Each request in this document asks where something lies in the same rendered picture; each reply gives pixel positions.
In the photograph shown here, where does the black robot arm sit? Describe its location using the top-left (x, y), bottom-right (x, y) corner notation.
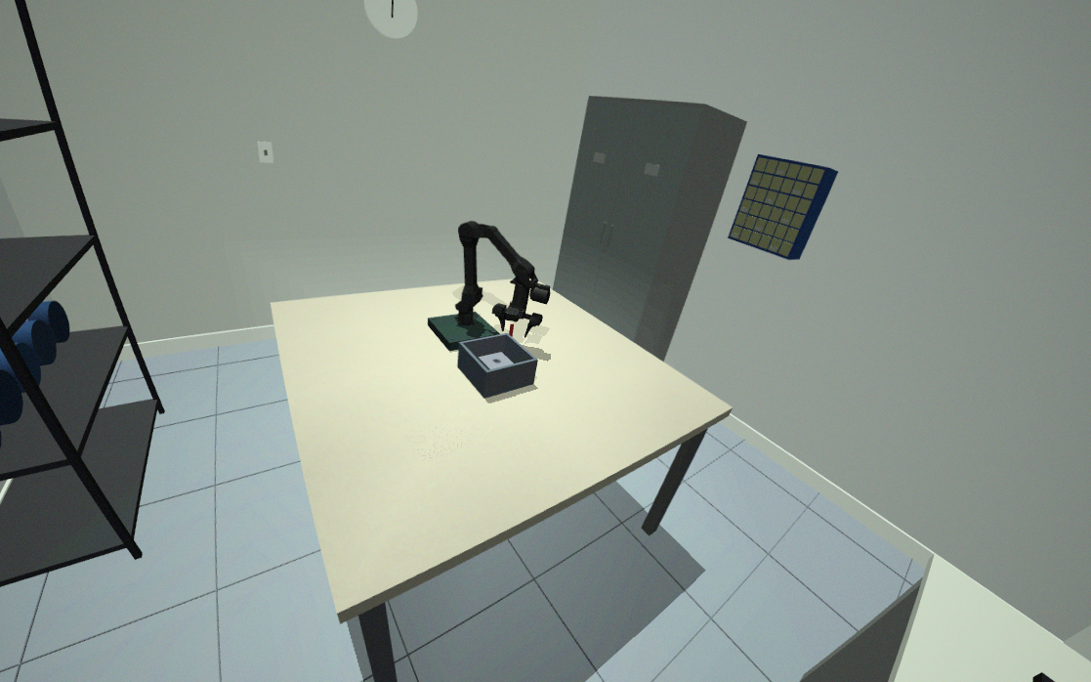
top-left (455, 222), bottom-right (550, 325)

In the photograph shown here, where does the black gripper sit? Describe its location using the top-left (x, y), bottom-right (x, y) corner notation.
top-left (492, 296), bottom-right (543, 338)

